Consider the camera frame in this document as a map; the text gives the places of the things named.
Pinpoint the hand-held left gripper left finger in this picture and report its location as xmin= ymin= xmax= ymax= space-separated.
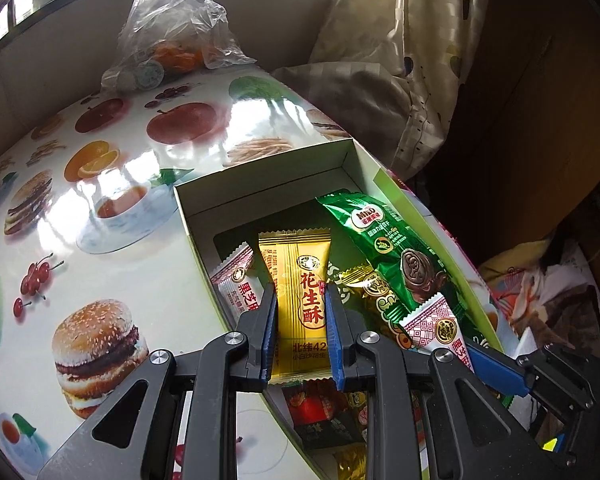
xmin=36 ymin=282 xmax=278 ymax=480

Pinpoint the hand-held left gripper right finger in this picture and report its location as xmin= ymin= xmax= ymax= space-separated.
xmin=325 ymin=285 xmax=538 ymax=480

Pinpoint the patterned fabric heap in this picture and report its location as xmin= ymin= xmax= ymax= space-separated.
xmin=475 ymin=240 xmax=600 ymax=361

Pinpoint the green snack packet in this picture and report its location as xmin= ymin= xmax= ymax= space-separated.
xmin=316 ymin=190 xmax=466 ymax=321

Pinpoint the red black candy packet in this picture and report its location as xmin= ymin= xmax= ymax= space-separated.
xmin=285 ymin=382 xmax=368 ymax=456

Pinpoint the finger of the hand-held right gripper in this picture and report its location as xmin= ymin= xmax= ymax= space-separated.
xmin=464 ymin=341 xmax=561 ymax=399

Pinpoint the window with metal bars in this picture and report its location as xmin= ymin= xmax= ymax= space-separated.
xmin=0 ymin=0 xmax=341 ymax=56

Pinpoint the green white cardboard box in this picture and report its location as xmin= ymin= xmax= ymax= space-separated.
xmin=172 ymin=139 xmax=521 ymax=480

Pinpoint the white red snack packet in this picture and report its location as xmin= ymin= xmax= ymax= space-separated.
xmin=402 ymin=292 xmax=476 ymax=376
xmin=209 ymin=241 xmax=261 ymax=328

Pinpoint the clear plastic bag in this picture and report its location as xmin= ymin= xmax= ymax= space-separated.
xmin=100 ymin=0 xmax=258 ymax=93

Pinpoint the yellow candy packet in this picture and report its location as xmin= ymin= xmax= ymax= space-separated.
xmin=257 ymin=226 xmax=332 ymax=386

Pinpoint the cream patterned curtain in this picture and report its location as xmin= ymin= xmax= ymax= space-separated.
xmin=270 ymin=0 xmax=491 ymax=181

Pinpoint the orange wrapped item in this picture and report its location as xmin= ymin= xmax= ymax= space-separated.
xmin=152 ymin=42 xmax=206 ymax=71

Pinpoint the small round sealed cup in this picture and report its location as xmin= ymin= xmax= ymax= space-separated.
xmin=134 ymin=61 xmax=163 ymax=88

